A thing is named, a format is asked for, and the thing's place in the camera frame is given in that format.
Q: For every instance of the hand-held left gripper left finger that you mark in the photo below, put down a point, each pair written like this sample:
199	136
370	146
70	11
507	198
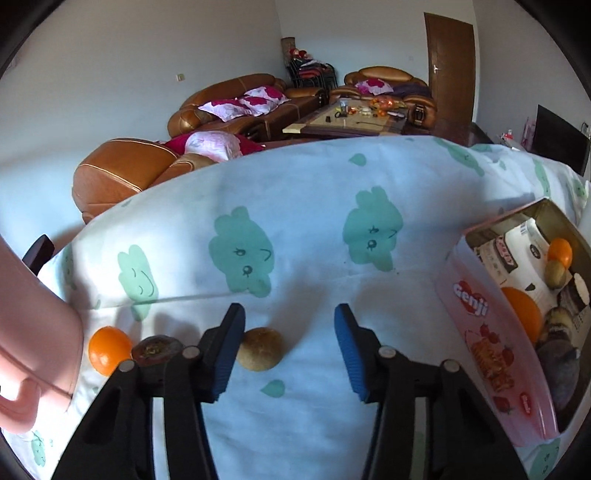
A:
226	360

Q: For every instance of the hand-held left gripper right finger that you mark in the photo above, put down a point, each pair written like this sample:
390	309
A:
353	360

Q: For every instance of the pale round longan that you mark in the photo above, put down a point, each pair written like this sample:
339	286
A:
262	351
556	273

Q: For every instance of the pink cardboard box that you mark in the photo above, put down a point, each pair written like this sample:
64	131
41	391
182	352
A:
480	350

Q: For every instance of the large orange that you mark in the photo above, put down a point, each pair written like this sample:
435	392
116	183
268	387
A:
521	314

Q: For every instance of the large mottled purple passion fruit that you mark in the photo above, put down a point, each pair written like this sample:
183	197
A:
561	374

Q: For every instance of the smooth small orange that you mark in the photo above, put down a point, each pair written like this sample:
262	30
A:
561	250

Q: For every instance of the brown dried date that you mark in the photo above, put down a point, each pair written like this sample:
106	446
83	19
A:
154	350

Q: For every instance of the small round tangerine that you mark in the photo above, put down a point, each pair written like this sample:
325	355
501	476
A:
108	353

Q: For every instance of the white cloud print tablecloth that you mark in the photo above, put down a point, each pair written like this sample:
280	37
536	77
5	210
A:
300	194

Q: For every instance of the printed paper box liner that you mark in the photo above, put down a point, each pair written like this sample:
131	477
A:
517	258

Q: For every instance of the pink electric kettle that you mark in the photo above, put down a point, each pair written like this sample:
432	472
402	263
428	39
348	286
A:
32	350

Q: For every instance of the dark purple chair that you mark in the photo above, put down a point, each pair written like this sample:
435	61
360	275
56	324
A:
39	254

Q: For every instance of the pale pink pillow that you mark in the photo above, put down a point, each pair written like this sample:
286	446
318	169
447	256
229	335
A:
212	144

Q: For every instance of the brown leather armchair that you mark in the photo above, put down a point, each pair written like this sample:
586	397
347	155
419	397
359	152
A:
120	170
388	74

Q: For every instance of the wooden coffee table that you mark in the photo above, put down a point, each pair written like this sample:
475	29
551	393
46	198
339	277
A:
351	122

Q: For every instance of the white pink flowered pillow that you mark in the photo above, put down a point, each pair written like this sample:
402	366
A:
374	86
221	110
263	99

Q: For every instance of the stack of dark chairs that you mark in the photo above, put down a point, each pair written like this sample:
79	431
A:
311	76

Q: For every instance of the brown wooden door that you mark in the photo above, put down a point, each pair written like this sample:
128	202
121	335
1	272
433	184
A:
450	74

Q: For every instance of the black television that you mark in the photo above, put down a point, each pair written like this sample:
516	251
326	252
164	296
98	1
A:
561	138

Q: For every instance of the red stuffed toy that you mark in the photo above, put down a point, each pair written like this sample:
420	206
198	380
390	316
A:
300	53

